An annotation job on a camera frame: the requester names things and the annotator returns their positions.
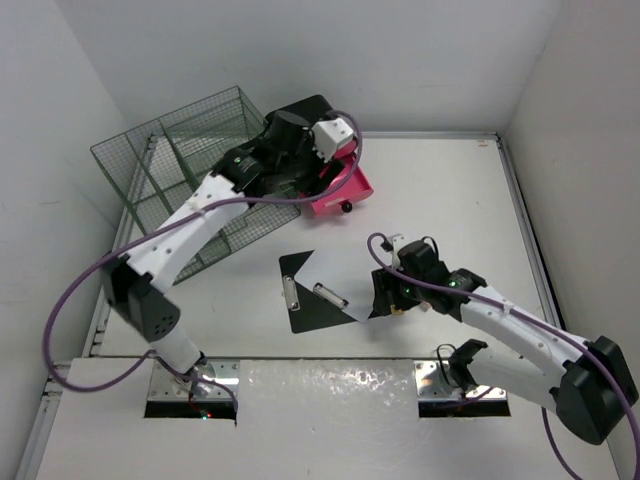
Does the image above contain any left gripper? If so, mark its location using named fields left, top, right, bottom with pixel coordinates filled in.
left=277, top=128, right=341, bottom=200

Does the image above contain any pink top drawer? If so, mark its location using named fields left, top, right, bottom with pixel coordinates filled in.
left=335, top=138, right=358, bottom=158

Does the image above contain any pink drawer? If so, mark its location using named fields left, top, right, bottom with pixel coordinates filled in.
left=335, top=138, right=358, bottom=158
left=298, top=153, right=374, bottom=216

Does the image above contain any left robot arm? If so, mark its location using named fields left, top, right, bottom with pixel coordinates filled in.
left=101, top=110, right=354, bottom=375

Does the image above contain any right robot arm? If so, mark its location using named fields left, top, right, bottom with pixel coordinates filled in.
left=372, top=235, right=639, bottom=445

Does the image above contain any black drawer cabinet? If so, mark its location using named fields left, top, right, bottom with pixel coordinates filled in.
left=265, top=94, right=333, bottom=125

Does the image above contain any white clipboard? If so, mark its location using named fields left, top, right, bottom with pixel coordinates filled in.
left=294, top=244, right=392, bottom=323

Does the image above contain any black clipboard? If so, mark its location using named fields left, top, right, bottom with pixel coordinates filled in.
left=279, top=250, right=358, bottom=334

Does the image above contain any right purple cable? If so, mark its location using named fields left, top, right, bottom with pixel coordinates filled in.
left=367, top=232, right=640, bottom=480

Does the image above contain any purple cable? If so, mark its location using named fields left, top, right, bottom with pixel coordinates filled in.
left=367, top=232, right=640, bottom=480
left=42, top=110, right=362, bottom=394

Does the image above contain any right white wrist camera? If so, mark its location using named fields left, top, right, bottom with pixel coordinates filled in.
left=387, top=234, right=409, bottom=270

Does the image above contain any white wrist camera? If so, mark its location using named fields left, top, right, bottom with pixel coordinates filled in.
left=311, top=118, right=356, bottom=163
left=387, top=234, right=409, bottom=270

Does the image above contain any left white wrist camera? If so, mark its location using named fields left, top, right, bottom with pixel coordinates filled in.
left=311, top=118, right=356, bottom=163

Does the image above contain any green wire mesh organizer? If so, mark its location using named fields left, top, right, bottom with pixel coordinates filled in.
left=89, top=85, right=303, bottom=285

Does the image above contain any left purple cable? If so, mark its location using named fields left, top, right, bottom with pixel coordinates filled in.
left=42, top=110, right=362, bottom=394

